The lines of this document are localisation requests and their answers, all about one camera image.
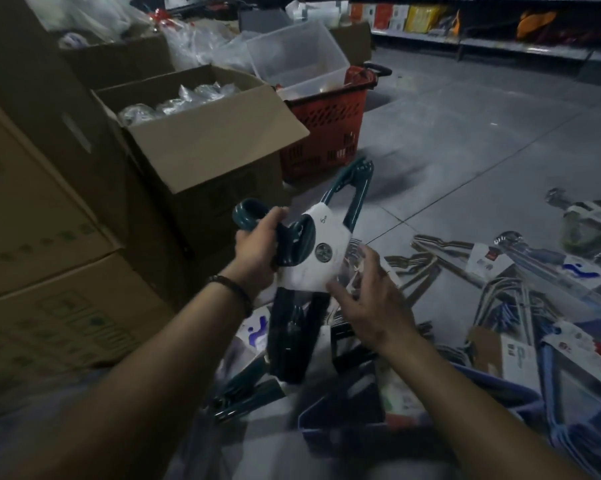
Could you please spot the tall dark cardboard box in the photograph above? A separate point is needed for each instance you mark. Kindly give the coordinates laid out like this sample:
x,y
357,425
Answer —
x,y
35,79

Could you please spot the person's right hand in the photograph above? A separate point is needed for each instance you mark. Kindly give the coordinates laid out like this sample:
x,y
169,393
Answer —
x,y
375,304

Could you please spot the plastic-wrapped goods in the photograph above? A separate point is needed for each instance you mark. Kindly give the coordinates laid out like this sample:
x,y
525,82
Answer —
x,y
180,99

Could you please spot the open cardboard box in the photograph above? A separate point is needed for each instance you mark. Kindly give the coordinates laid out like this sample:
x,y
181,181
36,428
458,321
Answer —
x,y
205,144

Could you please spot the heap of clear plastic bags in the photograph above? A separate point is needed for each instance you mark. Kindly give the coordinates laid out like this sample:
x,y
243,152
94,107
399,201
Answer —
x,y
85,14

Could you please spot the person's left hand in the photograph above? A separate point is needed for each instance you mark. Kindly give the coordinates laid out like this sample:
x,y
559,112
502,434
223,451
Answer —
x,y
253,249

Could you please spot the orange goods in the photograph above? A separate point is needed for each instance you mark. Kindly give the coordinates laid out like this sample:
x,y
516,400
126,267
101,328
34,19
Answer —
x,y
533,22

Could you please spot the beige hanger bundle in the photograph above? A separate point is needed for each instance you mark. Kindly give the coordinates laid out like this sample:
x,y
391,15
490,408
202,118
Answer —
x,y
448,252

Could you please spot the red shopping basket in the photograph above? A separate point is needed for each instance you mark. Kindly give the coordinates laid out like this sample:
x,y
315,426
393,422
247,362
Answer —
x,y
325,124

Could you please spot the grey store shelf rack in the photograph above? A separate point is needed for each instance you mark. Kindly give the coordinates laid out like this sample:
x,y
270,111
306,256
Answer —
x,y
505,44

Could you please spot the large cardboard box green print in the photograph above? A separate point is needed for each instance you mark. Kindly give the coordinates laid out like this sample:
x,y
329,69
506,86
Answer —
x,y
25,209

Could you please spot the row of small product boxes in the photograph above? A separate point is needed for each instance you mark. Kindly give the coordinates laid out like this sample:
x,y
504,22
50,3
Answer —
x,y
380,15

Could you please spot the person's right forearm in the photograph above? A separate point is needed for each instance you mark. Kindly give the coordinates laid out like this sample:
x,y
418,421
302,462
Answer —
x,y
470,419

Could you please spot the clear plastic storage bin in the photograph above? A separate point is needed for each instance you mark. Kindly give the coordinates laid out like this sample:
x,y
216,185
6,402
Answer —
x,y
300,57

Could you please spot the clear hanger bundle blue label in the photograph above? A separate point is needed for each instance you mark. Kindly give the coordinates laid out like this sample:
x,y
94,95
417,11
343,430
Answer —
x,y
555,262

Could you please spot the person's right thumb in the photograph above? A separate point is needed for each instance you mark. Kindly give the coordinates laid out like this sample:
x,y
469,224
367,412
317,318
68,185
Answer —
x,y
338,294

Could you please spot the low cardboard box green print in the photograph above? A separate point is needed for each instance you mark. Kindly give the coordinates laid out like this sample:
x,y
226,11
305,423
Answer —
x,y
65,324

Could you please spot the crumpled clear plastic bag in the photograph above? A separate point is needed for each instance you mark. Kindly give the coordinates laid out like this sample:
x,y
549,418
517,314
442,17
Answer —
x,y
200,44

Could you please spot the teal hanger bundle white label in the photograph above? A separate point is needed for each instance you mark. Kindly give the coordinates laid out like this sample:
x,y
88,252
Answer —
x,y
290,334

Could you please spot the cardboard box holding plastic bags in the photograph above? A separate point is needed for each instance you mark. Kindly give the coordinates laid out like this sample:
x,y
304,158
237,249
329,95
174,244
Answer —
x,y
115,62

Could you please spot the black hanger bundle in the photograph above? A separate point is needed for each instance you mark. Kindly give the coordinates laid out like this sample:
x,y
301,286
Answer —
x,y
353,344

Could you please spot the green hanger bundle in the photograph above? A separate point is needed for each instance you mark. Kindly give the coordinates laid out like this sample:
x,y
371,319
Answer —
x,y
588,222

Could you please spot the person's left forearm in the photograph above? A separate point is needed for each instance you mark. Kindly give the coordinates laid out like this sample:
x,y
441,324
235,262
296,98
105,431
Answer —
x,y
155,384

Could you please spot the person's left fingers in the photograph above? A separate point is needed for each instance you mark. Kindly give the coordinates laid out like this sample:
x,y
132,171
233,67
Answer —
x,y
276,215

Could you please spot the small brown cardboard box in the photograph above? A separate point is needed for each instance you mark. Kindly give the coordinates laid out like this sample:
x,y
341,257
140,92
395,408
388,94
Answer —
x,y
353,42

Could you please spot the yellow packet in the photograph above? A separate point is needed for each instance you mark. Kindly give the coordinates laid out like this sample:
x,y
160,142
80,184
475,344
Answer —
x,y
423,18

